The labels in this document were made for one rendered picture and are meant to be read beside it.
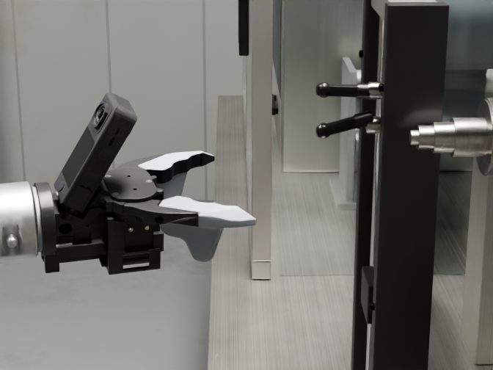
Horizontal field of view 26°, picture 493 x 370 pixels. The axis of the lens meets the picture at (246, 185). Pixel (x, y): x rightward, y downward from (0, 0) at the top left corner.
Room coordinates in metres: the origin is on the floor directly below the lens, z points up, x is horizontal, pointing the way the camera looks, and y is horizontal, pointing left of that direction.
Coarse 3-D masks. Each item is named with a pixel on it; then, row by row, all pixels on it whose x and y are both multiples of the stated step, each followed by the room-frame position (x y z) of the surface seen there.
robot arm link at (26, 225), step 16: (0, 192) 0.95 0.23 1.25; (16, 192) 0.95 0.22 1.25; (32, 192) 0.96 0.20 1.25; (0, 208) 0.93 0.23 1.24; (16, 208) 0.94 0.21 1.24; (32, 208) 0.94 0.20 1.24; (0, 224) 0.93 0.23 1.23; (16, 224) 0.93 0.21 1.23; (32, 224) 0.93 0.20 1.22; (0, 240) 0.92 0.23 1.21; (16, 240) 0.92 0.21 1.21; (32, 240) 0.93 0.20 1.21; (0, 256) 0.93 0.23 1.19; (16, 256) 0.94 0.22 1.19; (32, 256) 0.94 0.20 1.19
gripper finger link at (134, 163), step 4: (148, 156) 1.07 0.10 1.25; (152, 156) 1.07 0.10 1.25; (156, 156) 1.07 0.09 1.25; (132, 160) 1.06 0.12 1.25; (136, 160) 1.06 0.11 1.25; (140, 160) 1.06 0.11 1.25; (144, 160) 1.06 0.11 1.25; (148, 160) 1.06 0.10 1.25; (124, 164) 1.04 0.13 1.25; (128, 164) 1.04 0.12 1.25; (132, 164) 1.05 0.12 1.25; (136, 164) 1.05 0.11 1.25; (116, 168) 1.03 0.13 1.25; (140, 168) 1.04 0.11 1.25
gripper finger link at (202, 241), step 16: (192, 208) 0.95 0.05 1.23; (208, 208) 0.95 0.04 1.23; (224, 208) 0.96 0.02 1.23; (240, 208) 0.96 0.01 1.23; (176, 224) 0.96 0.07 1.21; (208, 224) 0.95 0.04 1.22; (224, 224) 0.95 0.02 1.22; (240, 224) 0.95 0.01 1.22; (192, 240) 0.96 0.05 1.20; (208, 240) 0.96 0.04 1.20; (192, 256) 0.96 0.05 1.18; (208, 256) 0.96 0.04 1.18
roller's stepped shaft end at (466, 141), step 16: (416, 128) 0.85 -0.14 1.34; (432, 128) 0.84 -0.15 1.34; (448, 128) 0.83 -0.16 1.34; (464, 128) 0.83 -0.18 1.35; (480, 128) 0.83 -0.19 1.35; (416, 144) 0.84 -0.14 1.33; (432, 144) 0.83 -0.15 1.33; (448, 144) 0.83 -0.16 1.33; (464, 144) 0.83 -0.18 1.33; (480, 144) 0.83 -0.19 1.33
